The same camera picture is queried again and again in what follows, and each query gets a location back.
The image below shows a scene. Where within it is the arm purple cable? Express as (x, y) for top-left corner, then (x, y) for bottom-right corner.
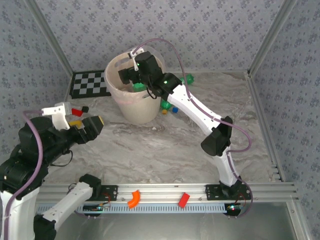
(2, 109), (101, 240)
(131, 37), (254, 219)

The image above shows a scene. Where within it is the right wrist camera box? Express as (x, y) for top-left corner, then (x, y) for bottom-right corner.
(127, 48), (145, 66)

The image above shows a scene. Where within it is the black white checkerboard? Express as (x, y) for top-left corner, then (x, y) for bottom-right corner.
(69, 71), (112, 100)

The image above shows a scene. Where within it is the green plastic soda bottle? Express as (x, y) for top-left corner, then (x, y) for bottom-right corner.
(131, 83), (148, 93)
(179, 73), (195, 86)
(160, 99), (173, 115)

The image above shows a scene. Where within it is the cream plastic bin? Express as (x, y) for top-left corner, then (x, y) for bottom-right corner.
(104, 50), (165, 126)

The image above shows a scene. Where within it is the small circuit board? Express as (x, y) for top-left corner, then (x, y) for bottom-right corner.
(224, 203), (243, 213)
(83, 203), (111, 213)

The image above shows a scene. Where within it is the grey metal sheet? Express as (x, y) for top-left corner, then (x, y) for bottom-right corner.
(56, 212), (295, 240)

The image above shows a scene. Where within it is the orange curved plastic piece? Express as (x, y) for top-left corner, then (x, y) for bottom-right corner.
(127, 189), (142, 209)

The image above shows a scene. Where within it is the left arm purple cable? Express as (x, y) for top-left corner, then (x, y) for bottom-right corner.
(2, 109), (101, 240)

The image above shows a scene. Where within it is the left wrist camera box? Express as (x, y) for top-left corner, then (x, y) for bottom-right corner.
(41, 101), (73, 131)

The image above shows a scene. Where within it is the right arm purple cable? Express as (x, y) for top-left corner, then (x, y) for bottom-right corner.
(131, 37), (254, 219)

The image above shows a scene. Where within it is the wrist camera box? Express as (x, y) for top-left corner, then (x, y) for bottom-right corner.
(127, 48), (145, 66)
(41, 101), (73, 131)

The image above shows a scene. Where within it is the slotted grey cable duct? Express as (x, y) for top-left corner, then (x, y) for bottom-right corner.
(76, 202), (229, 214)

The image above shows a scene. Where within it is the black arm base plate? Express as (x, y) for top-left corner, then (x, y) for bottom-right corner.
(99, 184), (119, 202)
(205, 184), (252, 201)

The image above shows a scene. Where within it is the aluminium frame post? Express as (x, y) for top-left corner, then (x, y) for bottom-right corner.
(248, 0), (299, 76)
(24, 0), (75, 75)

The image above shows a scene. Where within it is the aluminium table side rail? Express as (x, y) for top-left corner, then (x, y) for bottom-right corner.
(245, 71), (286, 183)
(61, 72), (75, 104)

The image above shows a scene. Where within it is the translucent pink bin liner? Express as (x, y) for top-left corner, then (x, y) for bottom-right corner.
(104, 44), (166, 105)

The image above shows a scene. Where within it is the aluminium mounting rail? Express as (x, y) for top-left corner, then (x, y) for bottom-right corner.
(37, 183), (300, 203)

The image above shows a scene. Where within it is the aluminium frame leg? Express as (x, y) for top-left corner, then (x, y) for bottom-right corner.
(286, 201), (312, 240)

